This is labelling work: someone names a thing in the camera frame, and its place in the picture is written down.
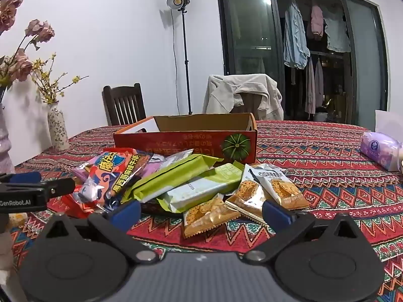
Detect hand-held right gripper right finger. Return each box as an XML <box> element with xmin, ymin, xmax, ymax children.
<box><xmin>242</xmin><ymin>199</ymin><xmax>367</xmax><ymax>265</ymax></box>

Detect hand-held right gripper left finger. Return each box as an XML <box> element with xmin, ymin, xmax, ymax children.
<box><xmin>38</xmin><ymin>200</ymin><xmax>161</xmax><ymax>265</ymax></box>

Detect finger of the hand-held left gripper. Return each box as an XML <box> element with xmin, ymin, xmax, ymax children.
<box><xmin>0</xmin><ymin>171</ymin><xmax>43</xmax><ymax>185</ymax></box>
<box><xmin>39</xmin><ymin>179</ymin><xmax>77</xmax><ymax>199</ymax></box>

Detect gold and white snack packet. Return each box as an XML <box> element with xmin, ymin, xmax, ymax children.
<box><xmin>225</xmin><ymin>164</ymin><xmax>268</xmax><ymax>220</ymax></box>
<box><xmin>183</xmin><ymin>193</ymin><xmax>241</xmax><ymax>239</ymax></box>
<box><xmin>247</xmin><ymin>164</ymin><xmax>311</xmax><ymax>211</ymax></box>

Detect red and blue snack packet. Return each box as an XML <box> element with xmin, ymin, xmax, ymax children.
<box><xmin>90</xmin><ymin>149</ymin><xmax>153</xmax><ymax>210</ymax></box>

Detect small pink snack packet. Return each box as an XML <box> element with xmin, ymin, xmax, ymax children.
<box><xmin>141</xmin><ymin>159</ymin><xmax>162</xmax><ymax>178</ymax></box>

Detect green long snack packet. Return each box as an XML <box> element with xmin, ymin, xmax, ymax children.
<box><xmin>130</xmin><ymin>154</ymin><xmax>224</xmax><ymax>203</ymax></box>

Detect silver white snack packet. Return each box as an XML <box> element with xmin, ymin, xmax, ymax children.
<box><xmin>156</xmin><ymin>149</ymin><xmax>194</xmax><ymax>171</ymax></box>

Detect pale green snack packet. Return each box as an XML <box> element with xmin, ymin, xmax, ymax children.
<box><xmin>156</xmin><ymin>160</ymin><xmax>246</xmax><ymax>214</ymax></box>

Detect red cardboard box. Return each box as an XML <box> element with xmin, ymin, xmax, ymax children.
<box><xmin>113</xmin><ymin>112</ymin><xmax>259</xmax><ymax>165</ymax></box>

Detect purple snack packet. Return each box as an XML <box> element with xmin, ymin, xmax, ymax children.
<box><xmin>72</xmin><ymin>163</ymin><xmax>92</xmax><ymax>182</ymax></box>

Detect pale yellow snack packet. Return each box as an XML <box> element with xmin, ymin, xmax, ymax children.
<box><xmin>9</xmin><ymin>213</ymin><xmax>28</xmax><ymax>229</ymax></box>

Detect small white candy packet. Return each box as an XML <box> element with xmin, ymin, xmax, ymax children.
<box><xmin>73</xmin><ymin>178</ymin><xmax>104</xmax><ymax>203</ymax></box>

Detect dark brown snack packet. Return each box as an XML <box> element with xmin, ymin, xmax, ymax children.
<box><xmin>143</xmin><ymin>202</ymin><xmax>185</xmax><ymax>216</ymax></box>

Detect large lavender vase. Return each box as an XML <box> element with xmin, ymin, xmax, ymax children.
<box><xmin>0</xmin><ymin>102</ymin><xmax>16</xmax><ymax>175</ymax></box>

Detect floral patterned vase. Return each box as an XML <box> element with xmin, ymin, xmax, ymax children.
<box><xmin>47</xmin><ymin>101</ymin><xmax>70</xmax><ymax>152</ymax></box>

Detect yellow flower branches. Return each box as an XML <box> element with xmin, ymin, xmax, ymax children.
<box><xmin>30</xmin><ymin>53</ymin><xmax>90</xmax><ymax>104</ymax></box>

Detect dark wooden chair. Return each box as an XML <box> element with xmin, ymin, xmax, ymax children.
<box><xmin>102</xmin><ymin>83</ymin><xmax>147</xmax><ymax>127</ymax></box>

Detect brown wooden chair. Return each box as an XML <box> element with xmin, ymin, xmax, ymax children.
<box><xmin>231</xmin><ymin>93</ymin><xmax>268</xmax><ymax>114</ymax></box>

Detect purple tissue pack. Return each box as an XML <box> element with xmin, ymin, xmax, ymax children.
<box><xmin>360</xmin><ymin>131</ymin><xmax>403</xmax><ymax>173</ymax></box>

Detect beige jacket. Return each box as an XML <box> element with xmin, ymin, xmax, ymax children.
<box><xmin>203</xmin><ymin>73</ymin><xmax>284</xmax><ymax>121</ymax></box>

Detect grey pink hanging garment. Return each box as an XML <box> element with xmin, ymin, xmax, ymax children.
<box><xmin>315</xmin><ymin>58</ymin><xmax>325</xmax><ymax>107</ymax></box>
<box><xmin>304</xmin><ymin>57</ymin><xmax>316</xmax><ymax>115</ymax></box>

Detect white tissue sheet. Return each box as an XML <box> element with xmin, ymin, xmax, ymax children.
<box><xmin>375</xmin><ymin>109</ymin><xmax>403</xmax><ymax>133</ymax></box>

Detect pink artificial flowers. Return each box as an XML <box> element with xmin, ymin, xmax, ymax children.
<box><xmin>0</xmin><ymin>0</ymin><xmax>55</xmax><ymax>101</ymax></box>

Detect studio light on stand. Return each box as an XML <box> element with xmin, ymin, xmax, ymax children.
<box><xmin>166</xmin><ymin>0</ymin><xmax>194</xmax><ymax>116</ymax></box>

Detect light blue denim shirt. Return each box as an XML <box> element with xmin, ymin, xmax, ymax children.
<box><xmin>283</xmin><ymin>0</ymin><xmax>311</xmax><ymax>70</ymax></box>

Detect sliding glass door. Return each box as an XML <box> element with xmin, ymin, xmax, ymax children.
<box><xmin>216</xmin><ymin>0</ymin><xmax>389</xmax><ymax>125</ymax></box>

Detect pale blue hanging garment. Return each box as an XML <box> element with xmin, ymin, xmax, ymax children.
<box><xmin>324</xmin><ymin>9</ymin><xmax>351</xmax><ymax>53</ymax></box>

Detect black light cable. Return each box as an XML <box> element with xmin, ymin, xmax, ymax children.
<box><xmin>172</xmin><ymin>9</ymin><xmax>181</xmax><ymax>114</ymax></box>

